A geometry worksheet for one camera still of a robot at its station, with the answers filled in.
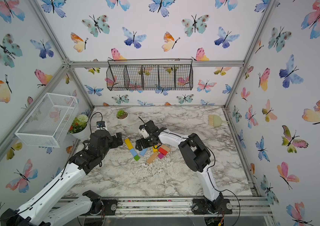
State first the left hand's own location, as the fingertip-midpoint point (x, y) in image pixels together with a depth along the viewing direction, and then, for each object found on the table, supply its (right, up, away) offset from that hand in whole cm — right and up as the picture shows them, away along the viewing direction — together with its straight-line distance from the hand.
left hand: (114, 133), depth 78 cm
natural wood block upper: (+28, -11, +17) cm, 34 cm away
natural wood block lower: (+20, -16, +13) cm, 29 cm away
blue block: (+7, -14, +16) cm, 22 cm away
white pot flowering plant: (-29, +2, +17) cm, 34 cm away
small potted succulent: (-4, +11, +25) cm, 28 cm away
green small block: (+10, -17, +13) cm, 24 cm away
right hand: (+12, -8, +15) cm, 21 cm away
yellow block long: (+21, -13, +17) cm, 30 cm away
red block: (+25, -12, +15) cm, 32 cm away
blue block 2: (+13, -14, +15) cm, 24 cm away
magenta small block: (+25, -16, +15) cm, 33 cm away
